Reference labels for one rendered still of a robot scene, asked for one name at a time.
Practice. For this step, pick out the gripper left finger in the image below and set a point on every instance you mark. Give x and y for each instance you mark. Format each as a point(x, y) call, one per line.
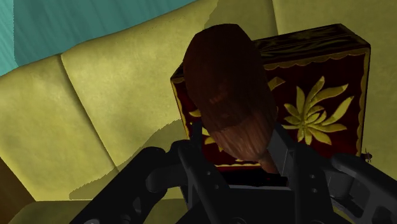
point(161, 186)

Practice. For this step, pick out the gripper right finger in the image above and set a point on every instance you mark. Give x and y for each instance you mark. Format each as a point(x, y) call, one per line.
point(310, 186)

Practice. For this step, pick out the brown bristle brush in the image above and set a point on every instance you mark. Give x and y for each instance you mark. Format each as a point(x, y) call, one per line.
point(226, 93)

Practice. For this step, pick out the yellow-green sofa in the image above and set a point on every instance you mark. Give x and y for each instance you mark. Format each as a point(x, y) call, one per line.
point(93, 108)

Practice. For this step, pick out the dark red gold-flowered box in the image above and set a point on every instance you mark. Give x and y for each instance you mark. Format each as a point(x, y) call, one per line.
point(325, 77)

